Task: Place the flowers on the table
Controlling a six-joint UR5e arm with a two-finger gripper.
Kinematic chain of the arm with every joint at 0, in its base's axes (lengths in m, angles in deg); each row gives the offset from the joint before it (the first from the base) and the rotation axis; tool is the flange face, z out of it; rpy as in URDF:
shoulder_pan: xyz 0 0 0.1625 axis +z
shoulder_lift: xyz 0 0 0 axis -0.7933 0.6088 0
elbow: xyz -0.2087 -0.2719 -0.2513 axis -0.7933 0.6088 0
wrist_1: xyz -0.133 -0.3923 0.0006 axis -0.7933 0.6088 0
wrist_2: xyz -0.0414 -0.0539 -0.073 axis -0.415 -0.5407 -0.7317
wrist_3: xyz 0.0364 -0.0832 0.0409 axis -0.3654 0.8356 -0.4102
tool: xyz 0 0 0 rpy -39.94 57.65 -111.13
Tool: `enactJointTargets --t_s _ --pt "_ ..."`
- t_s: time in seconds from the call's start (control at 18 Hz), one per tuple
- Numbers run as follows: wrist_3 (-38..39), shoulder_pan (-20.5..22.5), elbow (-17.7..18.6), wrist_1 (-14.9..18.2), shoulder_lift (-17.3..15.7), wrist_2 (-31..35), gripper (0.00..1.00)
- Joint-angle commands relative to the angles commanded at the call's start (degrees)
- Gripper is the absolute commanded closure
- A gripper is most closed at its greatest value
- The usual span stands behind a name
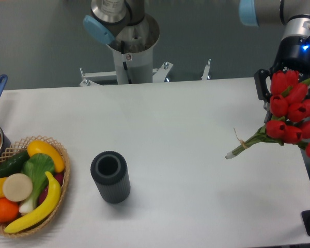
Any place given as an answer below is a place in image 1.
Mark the red tulip bouquet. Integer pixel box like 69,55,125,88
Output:
225,70,310,159

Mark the white metal mounting frame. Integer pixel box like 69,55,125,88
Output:
80,59,212,86

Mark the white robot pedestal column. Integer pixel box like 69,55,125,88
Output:
108,14,160,85

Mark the beige round slice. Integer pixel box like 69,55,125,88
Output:
3,173,33,202

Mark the purple red vegetable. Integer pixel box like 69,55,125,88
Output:
38,172,64,205

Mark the green cucumber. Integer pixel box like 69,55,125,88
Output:
0,150,30,178

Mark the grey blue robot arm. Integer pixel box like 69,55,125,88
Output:
83,1,310,102

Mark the dark grey ribbed vase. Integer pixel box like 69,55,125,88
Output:
90,151,131,204

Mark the woven wicker basket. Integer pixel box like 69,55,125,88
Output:
0,135,70,238

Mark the yellow banana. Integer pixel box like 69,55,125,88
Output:
4,172,61,234

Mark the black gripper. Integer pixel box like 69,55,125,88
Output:
254,36,310,101

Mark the green bok choy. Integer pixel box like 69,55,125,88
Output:
19,153,55,215

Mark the orange fruit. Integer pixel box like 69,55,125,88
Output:
0,198,19,223

